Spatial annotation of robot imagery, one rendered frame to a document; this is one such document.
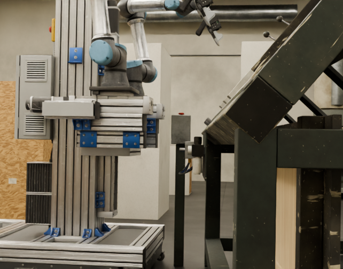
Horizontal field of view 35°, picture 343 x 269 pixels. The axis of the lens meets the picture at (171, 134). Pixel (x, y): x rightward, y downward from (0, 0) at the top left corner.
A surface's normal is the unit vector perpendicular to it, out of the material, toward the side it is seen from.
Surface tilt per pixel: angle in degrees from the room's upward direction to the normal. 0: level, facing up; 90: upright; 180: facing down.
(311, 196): 90
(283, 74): 90
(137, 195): 90
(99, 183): 90
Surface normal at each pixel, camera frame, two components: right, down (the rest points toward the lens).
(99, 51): -0.30, 0.11
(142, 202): -0.11, -0.02
